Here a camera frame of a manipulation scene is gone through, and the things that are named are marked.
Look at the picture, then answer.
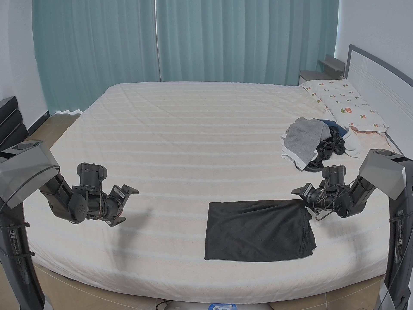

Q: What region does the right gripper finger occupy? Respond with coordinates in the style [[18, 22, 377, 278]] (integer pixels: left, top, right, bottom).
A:
[[291, 183, 311, 196]]

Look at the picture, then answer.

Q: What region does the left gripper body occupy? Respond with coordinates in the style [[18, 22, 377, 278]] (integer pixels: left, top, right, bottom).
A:
[[101, 184, 131, 227]]

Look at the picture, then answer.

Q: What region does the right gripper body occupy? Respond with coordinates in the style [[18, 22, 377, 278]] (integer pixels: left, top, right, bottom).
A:
[[301, 183, 325, 211]]

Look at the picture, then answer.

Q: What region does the black garment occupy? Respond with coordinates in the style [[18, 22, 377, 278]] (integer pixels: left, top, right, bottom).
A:
[[204, 200, 317, 263]]

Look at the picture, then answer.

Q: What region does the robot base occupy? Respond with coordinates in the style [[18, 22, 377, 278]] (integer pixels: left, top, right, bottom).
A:
[[161, 302, 272, 310]]

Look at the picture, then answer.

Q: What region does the pile of clothes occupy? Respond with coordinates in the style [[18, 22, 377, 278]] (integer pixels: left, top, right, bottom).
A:
[[279, 116, 362, 174]]

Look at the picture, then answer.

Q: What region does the bed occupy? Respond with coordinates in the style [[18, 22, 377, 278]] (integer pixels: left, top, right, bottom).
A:
[[23, 44, 413, 303]]

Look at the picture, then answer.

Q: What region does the white printed pillow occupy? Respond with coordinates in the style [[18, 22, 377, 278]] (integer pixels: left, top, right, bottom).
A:
[[300, 79, 390, 133]]

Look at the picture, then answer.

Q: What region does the grey bedside table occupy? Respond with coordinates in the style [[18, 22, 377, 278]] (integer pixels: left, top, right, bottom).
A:
[[299, 54, 346, 84]]

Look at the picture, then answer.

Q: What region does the black chest of drawers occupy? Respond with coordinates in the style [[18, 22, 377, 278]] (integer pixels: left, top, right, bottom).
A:
[[0, 96, 29, 151]]

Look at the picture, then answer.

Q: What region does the blue-green curtain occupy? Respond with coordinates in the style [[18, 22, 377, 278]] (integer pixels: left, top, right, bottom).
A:
[[32, 0, 161, 115], [155, 0, 340, 86]]

